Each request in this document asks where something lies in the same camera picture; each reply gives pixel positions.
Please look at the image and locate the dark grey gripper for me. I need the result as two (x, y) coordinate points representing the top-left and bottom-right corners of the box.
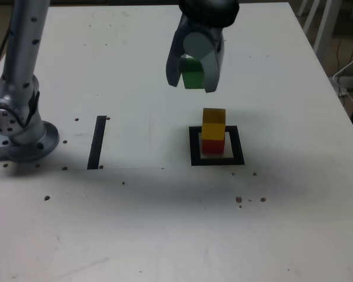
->
(165, 15), (226, 93)

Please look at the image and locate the green cube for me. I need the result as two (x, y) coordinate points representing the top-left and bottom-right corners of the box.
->
(179, 58), (206, 90)

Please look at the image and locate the yellow cube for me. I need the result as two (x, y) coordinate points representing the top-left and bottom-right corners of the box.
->
(201, 108), (227, 142)

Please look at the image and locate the red cube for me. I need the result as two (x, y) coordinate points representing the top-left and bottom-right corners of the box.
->
(201, 137), (225, 155)

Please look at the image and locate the black tape square outline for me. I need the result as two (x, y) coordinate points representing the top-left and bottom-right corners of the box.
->
(189, 125), (245, 167)

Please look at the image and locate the black tape strip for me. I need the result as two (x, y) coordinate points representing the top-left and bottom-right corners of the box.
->
(86, 115), (108, 170)

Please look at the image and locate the white metal furniture frame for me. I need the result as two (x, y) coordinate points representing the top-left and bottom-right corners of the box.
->
(296, 0), (334, 58)

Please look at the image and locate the white cable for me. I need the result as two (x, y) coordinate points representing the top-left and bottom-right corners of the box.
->
(332, 48), (353, 110)

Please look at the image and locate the black arm base cable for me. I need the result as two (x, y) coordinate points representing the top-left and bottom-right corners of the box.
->
(0, 29), (12, 82)

